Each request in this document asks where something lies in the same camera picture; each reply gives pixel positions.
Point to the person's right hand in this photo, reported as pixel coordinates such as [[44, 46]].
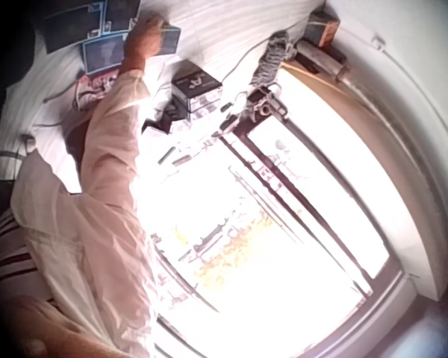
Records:
[[142, 37]]

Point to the person's right fingers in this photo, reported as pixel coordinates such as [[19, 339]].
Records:
[[157, 25]]

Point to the dark blue-edged card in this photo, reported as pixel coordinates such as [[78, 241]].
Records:
[[171, 39]]

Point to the dark card with white corners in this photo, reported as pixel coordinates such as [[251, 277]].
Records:
[[121, 15]]

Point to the blue-framed dark card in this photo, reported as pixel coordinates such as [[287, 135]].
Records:
[[101, 54]]

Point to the black box with white print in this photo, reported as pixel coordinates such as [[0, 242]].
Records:
[[196, 84]]

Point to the large dark card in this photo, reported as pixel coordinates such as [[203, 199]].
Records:
[[69, 31]]

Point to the red patterned pouch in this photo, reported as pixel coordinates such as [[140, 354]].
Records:
[[93, 87]]

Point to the metal window latch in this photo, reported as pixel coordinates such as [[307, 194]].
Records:
[[263, 106]]

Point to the black flat box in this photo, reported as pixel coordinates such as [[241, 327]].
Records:
[[308, 59]]

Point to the brown cardboard box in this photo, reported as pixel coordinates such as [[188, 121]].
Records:
[[323, 28]]

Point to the window frame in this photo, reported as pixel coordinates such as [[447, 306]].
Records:
[[302, 179]]

